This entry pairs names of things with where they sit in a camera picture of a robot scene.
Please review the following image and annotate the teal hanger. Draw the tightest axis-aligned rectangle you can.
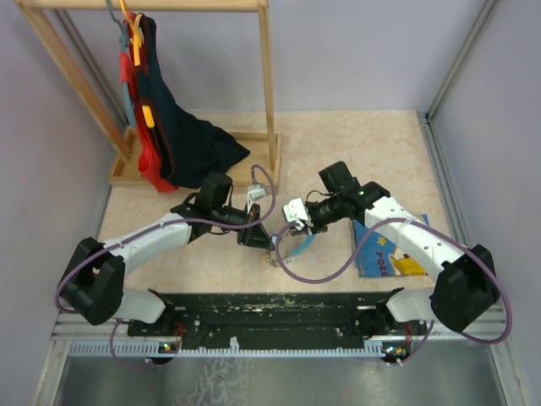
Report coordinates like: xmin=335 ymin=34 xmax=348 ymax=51
xmin=106 ymin=0 xmax=137 ymax=128

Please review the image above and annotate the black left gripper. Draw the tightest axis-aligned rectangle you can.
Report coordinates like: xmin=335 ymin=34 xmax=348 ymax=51
xmin=212 ymin=202 xmax=275 ymax=250

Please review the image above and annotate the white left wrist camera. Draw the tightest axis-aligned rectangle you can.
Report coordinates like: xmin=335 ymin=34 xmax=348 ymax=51
xmin=247 ymin=184 xmax=268 ymax=202

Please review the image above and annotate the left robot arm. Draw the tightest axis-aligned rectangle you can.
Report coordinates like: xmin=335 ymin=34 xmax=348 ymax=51
xmin=54 ymin=173 xmax=276 ymax=336

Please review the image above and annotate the red garment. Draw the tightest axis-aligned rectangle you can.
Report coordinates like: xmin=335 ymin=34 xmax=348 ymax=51
xmin=118 ymin=12 xmax=181 ymax=194

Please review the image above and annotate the yellow hanger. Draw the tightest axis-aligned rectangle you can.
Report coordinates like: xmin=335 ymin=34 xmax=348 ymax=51
xmin=119 ymin=1 xmax=144 ymax=118

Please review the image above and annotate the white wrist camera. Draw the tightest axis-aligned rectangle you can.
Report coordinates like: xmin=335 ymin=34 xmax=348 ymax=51
xmin=282 ymin=198 xmax=313 ymax=231
xmin=247 ymin=184 xmax=268 ymax=202

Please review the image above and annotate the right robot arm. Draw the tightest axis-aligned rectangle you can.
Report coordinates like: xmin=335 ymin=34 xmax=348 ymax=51
xmin=282 ymin=162 xmax=500 ymax=335

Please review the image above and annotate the wooden clothes rack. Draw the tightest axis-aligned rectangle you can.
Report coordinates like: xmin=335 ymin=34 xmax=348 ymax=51
xmin=16 ymin=1 xmax=281 ymax=193

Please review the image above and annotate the blue yellow booklet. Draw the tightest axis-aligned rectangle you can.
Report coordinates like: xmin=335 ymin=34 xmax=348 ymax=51
xmin=355 ymin=232 xmax=427 ymax=278

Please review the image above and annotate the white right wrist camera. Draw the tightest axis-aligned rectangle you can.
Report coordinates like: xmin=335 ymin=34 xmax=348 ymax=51
xmin=282 ymin=198 xmax=313 ymax=231

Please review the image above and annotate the dark navy garment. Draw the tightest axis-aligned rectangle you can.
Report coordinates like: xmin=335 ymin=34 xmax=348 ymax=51
xmin=136 ymin=14 xmax=250 ymax=189

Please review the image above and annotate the aluminium corner rail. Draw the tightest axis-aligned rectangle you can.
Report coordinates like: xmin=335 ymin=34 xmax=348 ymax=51
xmin=424 ymin=0 xmax=500 ymax=123

